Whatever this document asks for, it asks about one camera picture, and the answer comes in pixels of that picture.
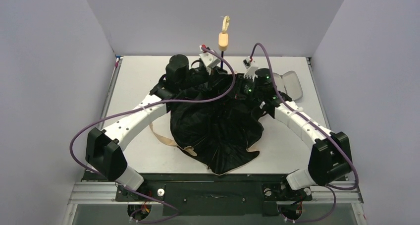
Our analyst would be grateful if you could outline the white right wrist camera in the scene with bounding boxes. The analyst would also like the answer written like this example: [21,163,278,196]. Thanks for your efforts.
[243,57,259,81]

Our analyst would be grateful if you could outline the aluminium front rail frame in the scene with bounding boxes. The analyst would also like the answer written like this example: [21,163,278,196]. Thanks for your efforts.
[63,174,367,225]

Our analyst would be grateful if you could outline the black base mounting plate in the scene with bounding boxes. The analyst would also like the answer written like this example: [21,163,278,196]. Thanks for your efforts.
[114,172,313,217]

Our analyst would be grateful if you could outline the beige umbrella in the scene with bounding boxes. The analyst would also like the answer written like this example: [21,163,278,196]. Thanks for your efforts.
[149,15,265,176]

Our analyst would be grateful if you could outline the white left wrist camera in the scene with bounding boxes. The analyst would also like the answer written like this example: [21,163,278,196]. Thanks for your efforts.
[199,45,221,75]

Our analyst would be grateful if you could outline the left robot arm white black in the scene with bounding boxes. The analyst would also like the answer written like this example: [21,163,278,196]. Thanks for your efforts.
[85,54,220,190]

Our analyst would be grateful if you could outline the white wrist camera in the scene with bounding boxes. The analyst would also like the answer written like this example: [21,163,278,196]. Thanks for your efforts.
[199,45,221,75]
[243,57,259,81]

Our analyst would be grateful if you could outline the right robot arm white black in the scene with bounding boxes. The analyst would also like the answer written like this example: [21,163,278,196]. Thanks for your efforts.
[234,68,355,190]

